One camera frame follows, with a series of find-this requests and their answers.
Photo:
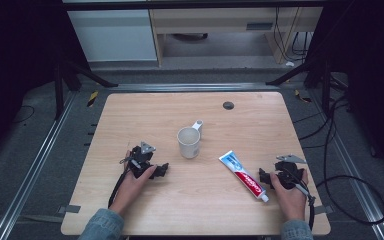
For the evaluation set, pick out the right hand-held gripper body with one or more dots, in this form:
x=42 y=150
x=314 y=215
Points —
x=289 y=173

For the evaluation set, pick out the grey table grommet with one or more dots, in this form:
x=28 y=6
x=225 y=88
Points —
x=228 y=105

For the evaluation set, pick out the toothpaste tube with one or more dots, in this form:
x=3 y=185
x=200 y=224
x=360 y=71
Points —
x=243 y=175

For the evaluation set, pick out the black metal stand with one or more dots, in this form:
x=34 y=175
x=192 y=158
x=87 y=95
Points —
x=325 y=83
x=59 y=90

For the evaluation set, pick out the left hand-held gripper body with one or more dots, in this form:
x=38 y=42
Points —
x=142 y=159

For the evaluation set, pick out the person's right hand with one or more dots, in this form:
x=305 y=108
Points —
x=290 y=201

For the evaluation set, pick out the white plug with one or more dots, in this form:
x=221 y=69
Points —
x=290 y=64

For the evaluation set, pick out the yellow black tape strip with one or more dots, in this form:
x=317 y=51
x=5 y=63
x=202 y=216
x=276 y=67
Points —
x=92 y=98
x=301 y=96

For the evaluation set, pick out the white cup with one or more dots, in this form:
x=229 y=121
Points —
x=189 y=141

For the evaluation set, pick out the white cabinet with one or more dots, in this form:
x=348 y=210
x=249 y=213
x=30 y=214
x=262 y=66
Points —
x=113 y=35

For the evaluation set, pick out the person's left hand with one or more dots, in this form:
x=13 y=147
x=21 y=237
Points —
x=131 y=186

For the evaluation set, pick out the aluminium floor rail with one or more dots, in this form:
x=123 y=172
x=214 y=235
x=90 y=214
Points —
x=353 y=180
x=30 y=173
x=193 y=87

